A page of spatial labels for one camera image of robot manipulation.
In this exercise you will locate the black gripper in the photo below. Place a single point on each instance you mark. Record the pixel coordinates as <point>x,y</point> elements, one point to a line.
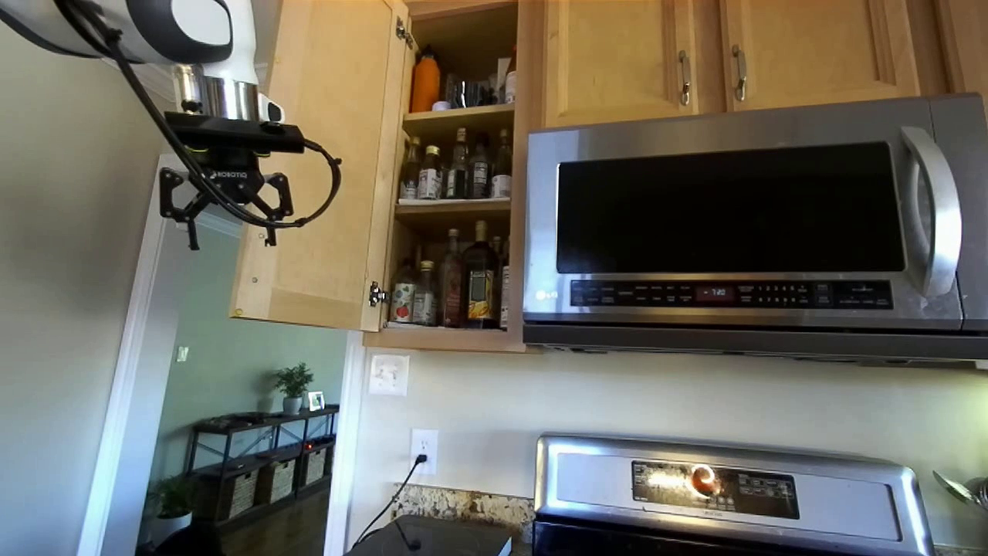
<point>230,179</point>

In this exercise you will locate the wooden cupboard door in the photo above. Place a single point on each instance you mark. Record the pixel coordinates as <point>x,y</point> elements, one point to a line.
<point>321,175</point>

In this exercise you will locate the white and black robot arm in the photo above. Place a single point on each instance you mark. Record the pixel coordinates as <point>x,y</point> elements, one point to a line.
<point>126,26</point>

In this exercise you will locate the black cupboard door hinge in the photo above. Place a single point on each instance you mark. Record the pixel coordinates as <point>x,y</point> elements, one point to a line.
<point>377,296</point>

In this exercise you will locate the wide wooden cabinet door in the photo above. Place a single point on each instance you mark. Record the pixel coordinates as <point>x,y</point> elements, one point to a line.
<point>612,56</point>
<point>814,51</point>

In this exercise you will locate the narrow wooden cabinet door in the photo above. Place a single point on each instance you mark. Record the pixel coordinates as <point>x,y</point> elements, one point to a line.
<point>966,42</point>

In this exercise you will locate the green potted plant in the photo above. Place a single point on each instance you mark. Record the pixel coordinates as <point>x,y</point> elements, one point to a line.
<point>294,385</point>

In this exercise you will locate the bottle with red label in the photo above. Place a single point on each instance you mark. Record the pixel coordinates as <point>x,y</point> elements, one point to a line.
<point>403,298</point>

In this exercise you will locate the white cup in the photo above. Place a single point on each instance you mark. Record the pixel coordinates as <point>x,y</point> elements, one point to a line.
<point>317,400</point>

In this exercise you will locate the small bottle white label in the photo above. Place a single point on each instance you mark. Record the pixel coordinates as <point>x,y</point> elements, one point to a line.
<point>423,298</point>

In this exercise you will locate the clear bottle white label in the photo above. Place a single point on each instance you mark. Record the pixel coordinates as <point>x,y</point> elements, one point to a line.
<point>431,175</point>

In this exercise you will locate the black metal shelf unit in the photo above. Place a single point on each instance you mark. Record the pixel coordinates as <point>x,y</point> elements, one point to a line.
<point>258,451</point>

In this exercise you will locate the brown glass bottle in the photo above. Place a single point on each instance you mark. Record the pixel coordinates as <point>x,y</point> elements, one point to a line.
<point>451,281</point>

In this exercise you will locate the dark slim bottle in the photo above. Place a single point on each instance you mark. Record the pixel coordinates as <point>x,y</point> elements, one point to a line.
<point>503,166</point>
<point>457,166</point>

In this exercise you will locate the orange bottle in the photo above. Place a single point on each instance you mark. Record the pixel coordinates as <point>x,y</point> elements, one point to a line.
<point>423,83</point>

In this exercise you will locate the dark bottle yellow label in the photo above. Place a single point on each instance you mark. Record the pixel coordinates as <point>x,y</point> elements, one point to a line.
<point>484,279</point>

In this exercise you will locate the large green floor plant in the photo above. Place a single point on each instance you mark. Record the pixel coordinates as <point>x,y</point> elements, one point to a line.
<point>174,506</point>

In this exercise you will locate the stainless steel microwave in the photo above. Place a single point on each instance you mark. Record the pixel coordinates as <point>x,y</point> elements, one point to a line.
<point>743,227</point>

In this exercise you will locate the metal spoon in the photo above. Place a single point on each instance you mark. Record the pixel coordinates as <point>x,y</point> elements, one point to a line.
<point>958,487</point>

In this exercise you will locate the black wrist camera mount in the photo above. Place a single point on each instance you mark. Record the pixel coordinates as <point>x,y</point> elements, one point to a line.
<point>234,133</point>

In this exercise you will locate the white light switch plate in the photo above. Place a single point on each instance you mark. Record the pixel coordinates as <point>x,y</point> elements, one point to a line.
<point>392,376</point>

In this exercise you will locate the wooden wall cabinet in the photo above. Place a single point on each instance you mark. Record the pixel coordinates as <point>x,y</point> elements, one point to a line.
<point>451,335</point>

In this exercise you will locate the white wall outlet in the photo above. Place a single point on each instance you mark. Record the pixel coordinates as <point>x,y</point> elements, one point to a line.
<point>423,451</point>

